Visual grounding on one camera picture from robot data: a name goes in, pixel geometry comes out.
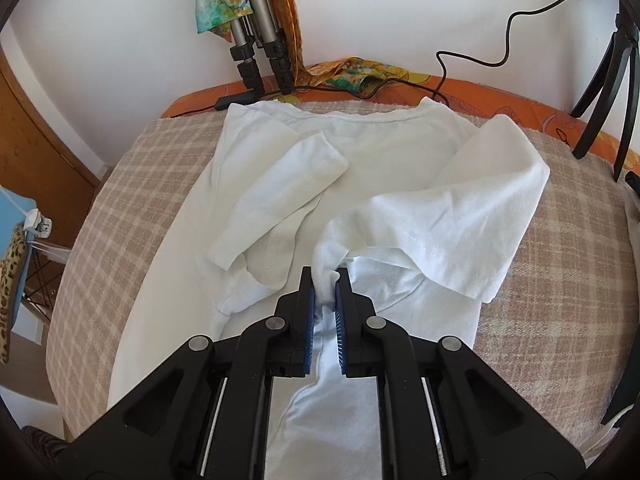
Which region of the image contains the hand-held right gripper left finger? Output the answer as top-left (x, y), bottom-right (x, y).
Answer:
top-left (52, 266), bottom-right (318, 480)

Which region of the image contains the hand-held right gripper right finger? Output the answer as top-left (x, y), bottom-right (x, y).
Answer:
top-left (334, 267), bottom-right (586, 480)

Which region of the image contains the white t-shirt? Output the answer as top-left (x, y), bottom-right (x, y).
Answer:
top-left (106, 96), bottom-right (551, 480)

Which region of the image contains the white clothes peg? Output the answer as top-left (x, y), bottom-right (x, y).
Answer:
top-left (25, 210), bottom-right (53, 236)

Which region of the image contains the beige plaid blanket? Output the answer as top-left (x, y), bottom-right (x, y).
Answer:
top-left (45, 100), bottom-right (640, 453)

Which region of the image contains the yellow green patterned cloth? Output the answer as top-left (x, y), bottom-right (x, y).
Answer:
top-left (306, 56), bottom-right (431, 95)

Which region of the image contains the orange patterned mattress sheet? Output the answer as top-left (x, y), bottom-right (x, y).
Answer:
top-left (162, 62), bottom-right (640, 171)

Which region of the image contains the dark woven object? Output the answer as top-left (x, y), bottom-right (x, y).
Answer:
top-left (20, 425), bottom-right (68, 456)

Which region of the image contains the leopard print cloth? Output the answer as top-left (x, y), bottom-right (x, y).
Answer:
top-left (0, 225), bottom-right (28, 366)

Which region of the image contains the orange hanging cloth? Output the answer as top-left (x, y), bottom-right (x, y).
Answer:
top-left (277, 0), bottom-right (307, 81)

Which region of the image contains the folded silver tripod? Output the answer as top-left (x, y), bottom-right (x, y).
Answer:
top-left (227, 0), bottom-right (296, 96)

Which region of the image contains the light blue cloth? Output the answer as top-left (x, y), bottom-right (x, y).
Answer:
top-left (0, 185), bottom-right (38, 331)

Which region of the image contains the wooden door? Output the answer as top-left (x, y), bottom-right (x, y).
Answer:
top-left (0, 42), bottom-right (101, 261)

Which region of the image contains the black cable switch box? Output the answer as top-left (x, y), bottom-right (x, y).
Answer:
top-left (216, 91), bottom-right (266, 111)

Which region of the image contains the wire drying rack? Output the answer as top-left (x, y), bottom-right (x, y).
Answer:
top-left (22, 240), bottom-right (71, 346)

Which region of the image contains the black ring light cable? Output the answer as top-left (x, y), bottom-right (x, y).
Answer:
top-left (175, 0), bottom-right (608, 113)

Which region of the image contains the black ring light tripod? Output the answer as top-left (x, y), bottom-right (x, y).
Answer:
top-left (570, 10), bottom-right (640, 181)

